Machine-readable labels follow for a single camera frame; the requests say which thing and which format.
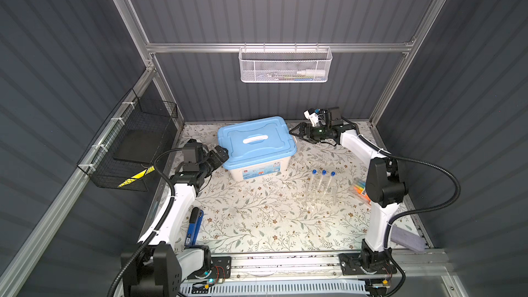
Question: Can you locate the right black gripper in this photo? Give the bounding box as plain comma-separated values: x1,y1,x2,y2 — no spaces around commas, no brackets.
290,124,331,144

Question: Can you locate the blue-capped test tube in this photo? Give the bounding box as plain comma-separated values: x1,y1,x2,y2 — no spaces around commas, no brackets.
328,171,336,192
318,169,327,192
309,169,318,195

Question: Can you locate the blue plastic bin lid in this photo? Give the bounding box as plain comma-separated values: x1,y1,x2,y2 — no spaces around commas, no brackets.
217,116,297,170

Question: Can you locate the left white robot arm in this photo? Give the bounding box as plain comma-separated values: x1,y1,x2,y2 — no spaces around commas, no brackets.
107,139,229,296

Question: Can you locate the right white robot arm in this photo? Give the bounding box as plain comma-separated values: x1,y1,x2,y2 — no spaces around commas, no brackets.
290,107,408,274

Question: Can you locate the white bottle in basket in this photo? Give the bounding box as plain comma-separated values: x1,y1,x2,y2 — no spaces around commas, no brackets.
296,70,327,78

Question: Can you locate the white plastic storage bin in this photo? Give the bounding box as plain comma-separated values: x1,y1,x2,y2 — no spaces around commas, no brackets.
223,147,297,182

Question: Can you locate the coloured marker pack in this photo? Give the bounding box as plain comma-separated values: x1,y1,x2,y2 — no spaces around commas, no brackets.
353,178,371,204

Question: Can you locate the clear acrylic tube rack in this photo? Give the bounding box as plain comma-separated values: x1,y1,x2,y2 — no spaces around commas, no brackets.
301,184,337,213

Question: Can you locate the blue handled tool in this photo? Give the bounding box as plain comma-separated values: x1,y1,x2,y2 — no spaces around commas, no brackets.
184,207,204,248

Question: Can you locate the black wire mesh basket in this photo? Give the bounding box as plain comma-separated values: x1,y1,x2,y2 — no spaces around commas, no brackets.
78,91,179,192

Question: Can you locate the white wire mesh basket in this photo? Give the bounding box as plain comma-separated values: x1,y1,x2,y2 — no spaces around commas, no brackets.
238,45,333,83

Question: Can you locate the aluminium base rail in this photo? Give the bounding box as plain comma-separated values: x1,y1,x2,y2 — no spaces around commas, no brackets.
123,251,413,281

